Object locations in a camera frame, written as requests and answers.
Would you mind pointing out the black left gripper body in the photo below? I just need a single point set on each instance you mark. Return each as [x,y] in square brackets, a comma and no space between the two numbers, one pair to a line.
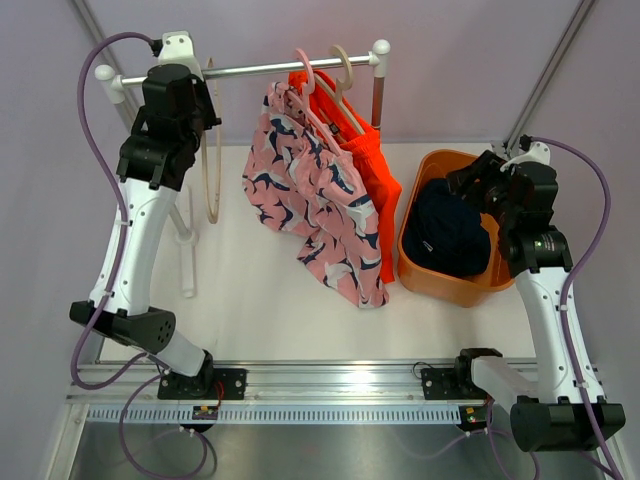
[202,117]

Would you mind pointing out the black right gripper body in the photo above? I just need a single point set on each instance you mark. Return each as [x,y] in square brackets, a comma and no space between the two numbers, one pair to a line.
[495,184]

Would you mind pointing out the cream hanger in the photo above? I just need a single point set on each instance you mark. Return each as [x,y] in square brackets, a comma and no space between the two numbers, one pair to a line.
[212,165]

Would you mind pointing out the navy blue shorts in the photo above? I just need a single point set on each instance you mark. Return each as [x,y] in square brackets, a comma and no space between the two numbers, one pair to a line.
[444,234]

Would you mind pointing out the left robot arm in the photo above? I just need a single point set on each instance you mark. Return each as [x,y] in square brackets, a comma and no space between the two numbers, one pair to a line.
[153,161]

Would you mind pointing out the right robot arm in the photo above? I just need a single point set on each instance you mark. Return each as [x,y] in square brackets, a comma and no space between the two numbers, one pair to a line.
[566,408]

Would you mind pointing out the orange shorts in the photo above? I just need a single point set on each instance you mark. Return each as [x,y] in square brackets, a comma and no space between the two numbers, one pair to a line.
[370,170]

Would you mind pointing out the pink plastic hanger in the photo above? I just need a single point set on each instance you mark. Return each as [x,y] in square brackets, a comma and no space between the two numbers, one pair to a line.
[303,91]

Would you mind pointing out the pink shark print shorts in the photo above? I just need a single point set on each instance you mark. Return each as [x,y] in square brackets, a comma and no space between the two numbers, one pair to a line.
[299,184]

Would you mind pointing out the orange plastic basket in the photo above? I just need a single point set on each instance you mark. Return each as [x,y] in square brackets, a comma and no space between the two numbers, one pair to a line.
[465,292]

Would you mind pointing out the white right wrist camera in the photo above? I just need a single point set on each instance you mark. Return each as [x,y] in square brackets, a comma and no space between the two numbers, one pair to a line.
[532,151]

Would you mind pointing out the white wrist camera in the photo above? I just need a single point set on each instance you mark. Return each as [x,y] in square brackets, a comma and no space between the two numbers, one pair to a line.
[174,51]
[532,151]

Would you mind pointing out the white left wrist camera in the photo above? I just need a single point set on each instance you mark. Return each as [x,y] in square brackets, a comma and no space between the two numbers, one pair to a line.
[174,51]

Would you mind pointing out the clothes rack with metal rail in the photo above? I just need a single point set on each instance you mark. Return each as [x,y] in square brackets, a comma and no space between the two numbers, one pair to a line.
[181,214]

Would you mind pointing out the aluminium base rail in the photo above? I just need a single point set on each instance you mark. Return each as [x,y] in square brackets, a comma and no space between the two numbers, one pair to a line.
[289,382]

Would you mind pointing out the white slotted cable duct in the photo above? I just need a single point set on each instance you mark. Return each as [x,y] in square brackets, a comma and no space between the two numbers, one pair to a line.
[246,414]

